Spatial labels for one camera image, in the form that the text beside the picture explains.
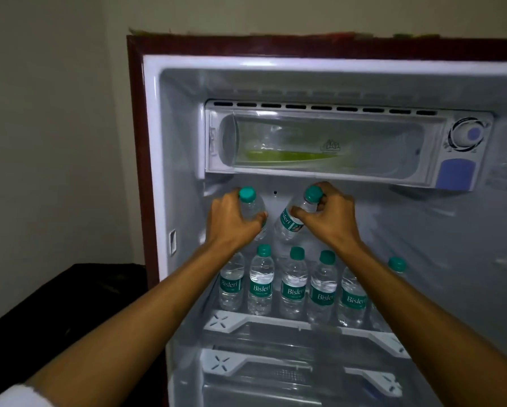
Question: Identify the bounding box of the person's left hand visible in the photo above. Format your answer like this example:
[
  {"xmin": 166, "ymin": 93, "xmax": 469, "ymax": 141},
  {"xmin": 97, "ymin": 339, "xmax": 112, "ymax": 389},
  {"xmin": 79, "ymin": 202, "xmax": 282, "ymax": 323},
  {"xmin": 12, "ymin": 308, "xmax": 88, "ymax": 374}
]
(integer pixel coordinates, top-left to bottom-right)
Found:
[{"xmin": 205, "ymin": 191, "xmax": 269, "ymax": 255}]

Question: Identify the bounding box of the person's right hand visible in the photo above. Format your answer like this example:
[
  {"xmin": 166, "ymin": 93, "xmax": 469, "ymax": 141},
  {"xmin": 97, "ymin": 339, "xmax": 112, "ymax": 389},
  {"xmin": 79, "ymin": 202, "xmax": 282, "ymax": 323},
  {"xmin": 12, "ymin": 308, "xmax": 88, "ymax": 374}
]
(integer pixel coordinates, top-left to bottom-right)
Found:
[{"xmin": 290, "ymin": 181, "xmax": 364, "ymax": 255}]

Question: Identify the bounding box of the bottle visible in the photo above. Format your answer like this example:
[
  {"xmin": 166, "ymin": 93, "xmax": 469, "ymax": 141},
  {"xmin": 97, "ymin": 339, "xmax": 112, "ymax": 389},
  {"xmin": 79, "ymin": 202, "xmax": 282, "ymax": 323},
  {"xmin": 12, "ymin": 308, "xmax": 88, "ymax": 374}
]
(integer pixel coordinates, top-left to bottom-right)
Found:
[
  {"xmin": 272, "ymin": 186, "xmax": 325, "ymax": 243},
  {"xmin": 238, "ymin": 187, "xmax": 269, "ymax": 242}
]

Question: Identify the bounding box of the row of bottles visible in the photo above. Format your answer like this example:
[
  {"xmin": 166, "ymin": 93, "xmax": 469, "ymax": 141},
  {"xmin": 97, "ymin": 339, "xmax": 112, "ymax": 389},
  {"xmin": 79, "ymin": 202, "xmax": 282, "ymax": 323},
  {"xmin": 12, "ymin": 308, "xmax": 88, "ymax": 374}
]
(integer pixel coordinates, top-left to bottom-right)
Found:
[{"xmin": 217, "ymin": 244, "xmax": 409, "ymax": 331}]

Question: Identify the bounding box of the dark maroon refrigerator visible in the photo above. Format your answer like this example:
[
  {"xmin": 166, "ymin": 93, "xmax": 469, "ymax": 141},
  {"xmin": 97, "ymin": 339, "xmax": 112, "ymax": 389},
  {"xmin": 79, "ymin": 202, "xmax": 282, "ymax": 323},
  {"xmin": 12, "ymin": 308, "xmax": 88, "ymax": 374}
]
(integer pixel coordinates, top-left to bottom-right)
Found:
[{"xmin": 126, "ymin": 34, "xmax": 507, "ymax": 407}]

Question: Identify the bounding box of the person's left forearm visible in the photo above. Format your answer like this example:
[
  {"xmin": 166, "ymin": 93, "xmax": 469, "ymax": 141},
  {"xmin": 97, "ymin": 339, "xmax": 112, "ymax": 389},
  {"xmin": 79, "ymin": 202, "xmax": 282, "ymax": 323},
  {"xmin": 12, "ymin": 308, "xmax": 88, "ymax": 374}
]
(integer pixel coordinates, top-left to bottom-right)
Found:
[{"xmin": 24, "ymin": 241, "xmax": 245, "ymax": 407}]

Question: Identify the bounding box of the person's right forearm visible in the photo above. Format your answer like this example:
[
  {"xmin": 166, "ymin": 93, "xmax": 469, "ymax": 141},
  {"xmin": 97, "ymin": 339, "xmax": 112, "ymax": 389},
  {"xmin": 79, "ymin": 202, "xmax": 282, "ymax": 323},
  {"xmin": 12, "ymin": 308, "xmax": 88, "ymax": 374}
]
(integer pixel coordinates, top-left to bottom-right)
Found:
[{"xmin": 338, "ymin": 243, "xmax": 507, "ymax": 407}]

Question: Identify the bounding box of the person's white shirt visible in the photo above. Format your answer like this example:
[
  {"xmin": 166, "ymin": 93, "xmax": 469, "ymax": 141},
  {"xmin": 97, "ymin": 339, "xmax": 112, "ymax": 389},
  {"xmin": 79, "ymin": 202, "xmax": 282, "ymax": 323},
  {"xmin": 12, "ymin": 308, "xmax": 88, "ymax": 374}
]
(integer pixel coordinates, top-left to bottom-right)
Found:
[{"xmin": 0, "ymin": 383, "xmax": 57, "ymax": 407}]

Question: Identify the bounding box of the green tray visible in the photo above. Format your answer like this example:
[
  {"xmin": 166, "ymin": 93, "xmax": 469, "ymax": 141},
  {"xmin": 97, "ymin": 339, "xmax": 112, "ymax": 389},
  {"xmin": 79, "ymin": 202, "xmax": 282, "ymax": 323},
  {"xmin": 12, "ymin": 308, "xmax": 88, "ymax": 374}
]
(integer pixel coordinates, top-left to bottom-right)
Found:
[{"xmin": 244, "ymin": 149, "xmax": 341, "ymax": 162}]

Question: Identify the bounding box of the white freezer compartment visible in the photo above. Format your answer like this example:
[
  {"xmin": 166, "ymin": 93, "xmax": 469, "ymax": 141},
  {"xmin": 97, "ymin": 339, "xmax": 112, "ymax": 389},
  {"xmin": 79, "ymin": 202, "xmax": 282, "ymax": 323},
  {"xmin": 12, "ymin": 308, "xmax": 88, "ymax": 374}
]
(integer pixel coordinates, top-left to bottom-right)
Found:
[{"xmin": 203, "ymin": 99, "xmax": 495, "ymax": 192}]

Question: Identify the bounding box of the glass shelf white trim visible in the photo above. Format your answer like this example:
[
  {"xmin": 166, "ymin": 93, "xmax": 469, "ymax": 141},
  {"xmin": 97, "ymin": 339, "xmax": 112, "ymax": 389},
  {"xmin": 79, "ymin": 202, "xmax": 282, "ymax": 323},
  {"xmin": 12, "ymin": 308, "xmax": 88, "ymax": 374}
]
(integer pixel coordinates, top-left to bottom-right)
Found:
[
  {"xmin": 198, "ymin": 348, "xmax": 405, "ymax": 397},
  {"xmin": 202, "ymin": 309, "xmax": 411, "ymax": 361}
]

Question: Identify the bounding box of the lavender push button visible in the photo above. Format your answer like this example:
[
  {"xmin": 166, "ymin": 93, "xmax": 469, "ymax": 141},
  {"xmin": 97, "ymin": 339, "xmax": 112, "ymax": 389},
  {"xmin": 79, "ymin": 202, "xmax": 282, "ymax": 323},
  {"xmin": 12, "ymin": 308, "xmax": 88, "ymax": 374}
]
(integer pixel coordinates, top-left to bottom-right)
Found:
[{"xmin": 438, "ymin": 158, "xmax": 479, "ymax": 191}]

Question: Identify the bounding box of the white thermostat dial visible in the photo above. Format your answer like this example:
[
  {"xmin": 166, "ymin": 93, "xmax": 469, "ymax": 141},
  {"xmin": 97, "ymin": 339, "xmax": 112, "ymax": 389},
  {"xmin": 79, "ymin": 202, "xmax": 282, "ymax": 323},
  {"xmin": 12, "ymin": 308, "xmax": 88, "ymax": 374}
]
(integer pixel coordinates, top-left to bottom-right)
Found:
[{"xmin": 448, "ymin": 117, "xmax": 489, "ymax": 154}]

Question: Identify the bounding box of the black bin liner bag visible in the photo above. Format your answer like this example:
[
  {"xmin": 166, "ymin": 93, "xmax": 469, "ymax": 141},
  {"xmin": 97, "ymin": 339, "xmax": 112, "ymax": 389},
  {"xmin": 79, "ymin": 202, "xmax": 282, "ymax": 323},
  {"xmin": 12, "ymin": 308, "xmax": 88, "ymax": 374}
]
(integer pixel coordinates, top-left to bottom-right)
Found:
[{"xmin": 0, "ymin": 262, "xmax": 148, "ymax": 386}]

